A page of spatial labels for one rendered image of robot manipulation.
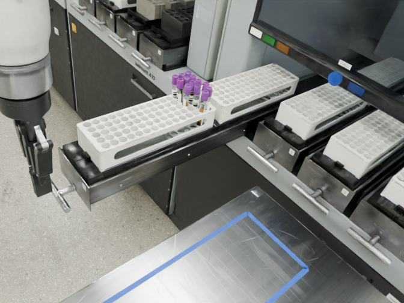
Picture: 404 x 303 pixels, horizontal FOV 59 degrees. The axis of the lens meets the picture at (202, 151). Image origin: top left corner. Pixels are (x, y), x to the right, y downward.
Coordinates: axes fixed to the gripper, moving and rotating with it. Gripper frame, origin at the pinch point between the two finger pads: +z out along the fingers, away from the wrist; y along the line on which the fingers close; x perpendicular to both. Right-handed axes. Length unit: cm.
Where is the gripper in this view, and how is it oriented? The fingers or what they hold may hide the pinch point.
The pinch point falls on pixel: (41, 180)
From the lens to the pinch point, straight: 74.0
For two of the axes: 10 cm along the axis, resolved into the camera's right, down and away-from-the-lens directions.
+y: -6.4, -5.8, 5.1
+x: -7.6, 3.4, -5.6
